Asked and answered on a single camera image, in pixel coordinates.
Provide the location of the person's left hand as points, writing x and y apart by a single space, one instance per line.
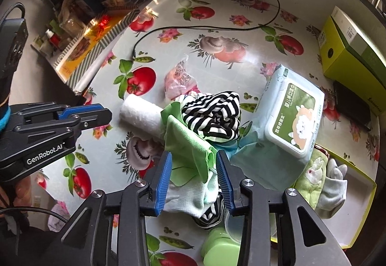
21 193

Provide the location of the blue face mask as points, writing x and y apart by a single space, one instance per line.
232 149

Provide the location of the black flat device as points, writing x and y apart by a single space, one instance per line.
351 106

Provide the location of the pink plastic bag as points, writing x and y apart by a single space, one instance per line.
179 79

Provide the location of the green cloth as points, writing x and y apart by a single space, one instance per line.
184 145

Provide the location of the green cardboard box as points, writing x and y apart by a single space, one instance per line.
346 54

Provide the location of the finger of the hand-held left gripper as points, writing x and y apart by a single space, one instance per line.
96 119
81 109

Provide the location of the yellow-green shallow box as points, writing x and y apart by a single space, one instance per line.
346 223

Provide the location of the green plastic bottle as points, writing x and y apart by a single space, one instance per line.
217 248

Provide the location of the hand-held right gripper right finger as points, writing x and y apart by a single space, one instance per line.
224 184

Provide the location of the white grey sock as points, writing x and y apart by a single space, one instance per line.
333 190

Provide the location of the green bunny baby garment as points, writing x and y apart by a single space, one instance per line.
313 175

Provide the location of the striped patterned box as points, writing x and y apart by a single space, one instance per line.
90 51

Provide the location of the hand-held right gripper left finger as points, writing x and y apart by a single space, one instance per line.
162 184

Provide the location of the black white striped sock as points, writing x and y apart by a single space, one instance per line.
211 115
209 217

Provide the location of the clear plastic lid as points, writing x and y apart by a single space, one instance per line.
233 229

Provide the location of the vegetable print tablecloth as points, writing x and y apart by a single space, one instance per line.
241 79

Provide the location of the wet wipes pack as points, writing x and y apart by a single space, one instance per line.
289 112

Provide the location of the white knit sock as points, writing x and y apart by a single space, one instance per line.
187 196

